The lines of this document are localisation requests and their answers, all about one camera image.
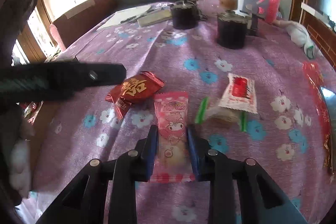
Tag white cloth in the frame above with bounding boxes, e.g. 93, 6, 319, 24
273, 20, 315, 60

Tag clear green-edged snack packet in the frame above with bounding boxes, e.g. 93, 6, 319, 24
194, 97, 247, 132

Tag grey phone stand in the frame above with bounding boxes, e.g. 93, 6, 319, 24
242, 0, 269, 36

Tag black pen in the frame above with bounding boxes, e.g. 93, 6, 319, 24
120, 9, 157, 24

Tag white red sachet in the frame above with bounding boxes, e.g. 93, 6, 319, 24
219, 73, 257, 114

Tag black smartphone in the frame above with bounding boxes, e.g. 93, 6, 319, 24
320, 87, 336, 137

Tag wooden bench backrest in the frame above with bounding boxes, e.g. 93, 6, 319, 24
301, 2, 335, 70

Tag far black jar with cork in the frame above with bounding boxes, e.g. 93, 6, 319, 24
170, 0, 199, 30

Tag white paper notebook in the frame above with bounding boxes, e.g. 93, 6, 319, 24
98, 5, 151, 30

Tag cardboard box tray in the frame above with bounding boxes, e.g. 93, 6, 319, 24
23, 56, 79, 177

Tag near black jar with cork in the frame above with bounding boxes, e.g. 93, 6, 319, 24
217, 0, 248, 50

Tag black jar with cork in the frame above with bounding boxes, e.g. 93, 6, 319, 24
217, 0, 248, 50
170, 0, 199, 30

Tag pink cartoon snack packet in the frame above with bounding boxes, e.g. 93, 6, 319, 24
150, 92, 195, 183

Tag red gold foil envelope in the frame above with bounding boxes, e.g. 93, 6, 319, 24
302, 62, 335, 174

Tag purple floral tablecloth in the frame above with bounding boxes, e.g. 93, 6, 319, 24
21, 19, 335, 223

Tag brown booklet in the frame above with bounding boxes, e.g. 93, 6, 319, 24
137, 10, 171, 27

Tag maroon armchair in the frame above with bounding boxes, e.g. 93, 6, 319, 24
49, 0, 117, 51

